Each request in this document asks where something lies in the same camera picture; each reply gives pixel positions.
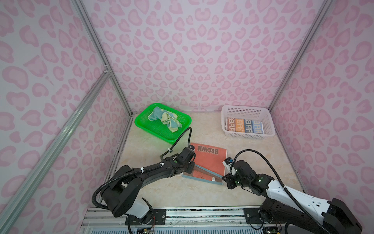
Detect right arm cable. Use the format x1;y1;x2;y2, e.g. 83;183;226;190
229;149;332;234

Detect red brown towel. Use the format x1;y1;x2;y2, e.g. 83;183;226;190
182;143;228;185

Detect light green towel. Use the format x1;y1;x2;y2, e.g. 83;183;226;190
148;107;183;133

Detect diagonal aluminium frame bar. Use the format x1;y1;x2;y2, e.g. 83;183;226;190
1;71;111;234

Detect orange blue patterned towel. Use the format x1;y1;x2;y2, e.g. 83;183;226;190
224;118;265;134

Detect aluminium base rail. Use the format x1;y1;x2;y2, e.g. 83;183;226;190
78;206;308;234

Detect corner frame post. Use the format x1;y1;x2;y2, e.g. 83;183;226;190
268;0;335;112
71;0;133;117

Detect green plastic basket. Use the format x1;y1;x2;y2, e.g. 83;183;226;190
134;103;192;144

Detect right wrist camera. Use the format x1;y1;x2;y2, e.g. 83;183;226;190
223;157;234;167

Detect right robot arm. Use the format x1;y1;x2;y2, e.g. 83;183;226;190
222;158;362;234

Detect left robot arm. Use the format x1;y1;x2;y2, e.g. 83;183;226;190
92;145;196;219

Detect right corner frame post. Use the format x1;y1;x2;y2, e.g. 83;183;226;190
268;0;335;112

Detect left corner frame post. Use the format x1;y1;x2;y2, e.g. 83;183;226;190
71;0;133;117

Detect white plastic basket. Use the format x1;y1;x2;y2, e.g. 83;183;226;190
221;105;276;139

